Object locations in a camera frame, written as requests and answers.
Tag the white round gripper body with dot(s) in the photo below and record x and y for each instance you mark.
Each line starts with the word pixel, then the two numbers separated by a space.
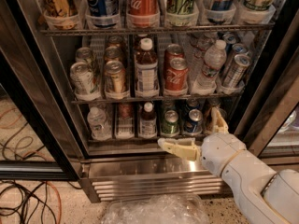
pixel 220 153

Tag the clear water bottle shelf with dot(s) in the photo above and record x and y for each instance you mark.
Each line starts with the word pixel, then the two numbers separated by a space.
pixel 214 58
pixel 99 124

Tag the brown tea bottle shelf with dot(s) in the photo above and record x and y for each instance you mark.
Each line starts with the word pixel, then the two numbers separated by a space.
pixel 146 64
pixel 148 120

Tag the orange soda can front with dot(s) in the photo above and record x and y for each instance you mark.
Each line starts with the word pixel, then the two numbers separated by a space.
pixel 115 77

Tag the glass fridge door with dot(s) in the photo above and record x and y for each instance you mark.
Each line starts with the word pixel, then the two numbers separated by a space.
pixel 270 98
pixel 33 77

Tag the right glass fridge door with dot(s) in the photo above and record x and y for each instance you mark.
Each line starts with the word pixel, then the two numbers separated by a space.
pixel 270 98

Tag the brown tea bottle bottom shelf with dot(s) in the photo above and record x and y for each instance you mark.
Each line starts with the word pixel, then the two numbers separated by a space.
pixel 148 120

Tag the clear water bottle middle shelf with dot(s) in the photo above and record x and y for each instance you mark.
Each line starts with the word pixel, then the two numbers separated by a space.
pixel 214 58

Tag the green can bottom shelf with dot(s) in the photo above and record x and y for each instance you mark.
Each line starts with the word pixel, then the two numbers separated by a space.
pixel 170 123

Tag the orange brown can bottom shelf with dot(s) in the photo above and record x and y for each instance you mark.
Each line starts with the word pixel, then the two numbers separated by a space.
pixel 209 124

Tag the silver energy can rear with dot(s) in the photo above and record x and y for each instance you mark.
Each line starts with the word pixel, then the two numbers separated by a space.
pixel 230 38

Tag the white green can rear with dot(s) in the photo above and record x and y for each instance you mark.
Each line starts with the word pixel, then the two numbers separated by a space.
pixel 85 54

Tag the red cola can top shelf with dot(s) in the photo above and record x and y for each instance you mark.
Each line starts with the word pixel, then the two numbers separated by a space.
pixel 142 11

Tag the left glass fridge door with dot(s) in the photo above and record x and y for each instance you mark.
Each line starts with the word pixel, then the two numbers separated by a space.
pixel 33 77

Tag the brown tea bottle middle shelf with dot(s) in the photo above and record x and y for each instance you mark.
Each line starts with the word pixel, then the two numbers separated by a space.
pixel 146 64

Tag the clear plastic bag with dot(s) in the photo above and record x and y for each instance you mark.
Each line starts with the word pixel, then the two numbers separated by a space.
pixel 160 209

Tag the blue can bottom shelf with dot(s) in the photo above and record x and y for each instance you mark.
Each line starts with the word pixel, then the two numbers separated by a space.
pixel 193 122

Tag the wire shelf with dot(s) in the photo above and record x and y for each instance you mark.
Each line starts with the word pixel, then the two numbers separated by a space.
pixel 156 98
pixel 160 30

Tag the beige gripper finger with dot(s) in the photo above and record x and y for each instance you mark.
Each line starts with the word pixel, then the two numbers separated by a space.
pixel 184 148
pixel 219 124

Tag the orange soda can rear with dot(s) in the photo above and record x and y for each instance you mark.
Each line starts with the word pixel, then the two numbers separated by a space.
pixel 116 41

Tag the top wire shelf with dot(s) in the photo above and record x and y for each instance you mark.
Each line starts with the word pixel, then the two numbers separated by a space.
pixel 160 30

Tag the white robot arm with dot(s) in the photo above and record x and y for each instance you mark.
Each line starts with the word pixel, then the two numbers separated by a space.
pixel 263 195

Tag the red cola can rear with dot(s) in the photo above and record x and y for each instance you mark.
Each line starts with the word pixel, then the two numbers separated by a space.
pixel 173 51

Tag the silver energy can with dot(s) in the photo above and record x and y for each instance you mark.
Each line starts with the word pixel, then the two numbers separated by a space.
pixel 230 38
pixel 237 48
pixel 236 71

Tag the steel fridge vent grille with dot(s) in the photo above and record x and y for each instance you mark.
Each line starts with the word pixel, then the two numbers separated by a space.
pixel 139 177

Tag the orange soda can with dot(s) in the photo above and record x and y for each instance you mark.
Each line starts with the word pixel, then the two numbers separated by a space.
pixel 115 77
pixel 113 54
pixel 116 41

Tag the clear water bottle bottom shelf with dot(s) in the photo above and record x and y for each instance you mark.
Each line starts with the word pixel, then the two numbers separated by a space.
pixel 99 124

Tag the red cola can front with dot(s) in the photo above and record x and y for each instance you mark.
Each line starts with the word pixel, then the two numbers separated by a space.
pixel 176 74

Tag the middle wire shelf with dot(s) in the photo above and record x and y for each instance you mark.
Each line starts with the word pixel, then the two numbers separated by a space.
pixel 156 98

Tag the white green can front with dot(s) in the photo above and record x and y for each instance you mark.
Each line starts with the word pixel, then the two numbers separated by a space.
pixel 83 78

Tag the silver energy can front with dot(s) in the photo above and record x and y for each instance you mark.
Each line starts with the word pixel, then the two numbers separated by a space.
pixel 236 71

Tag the yellow can top shelf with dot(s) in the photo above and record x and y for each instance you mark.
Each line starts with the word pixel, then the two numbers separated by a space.
pixel 61 8

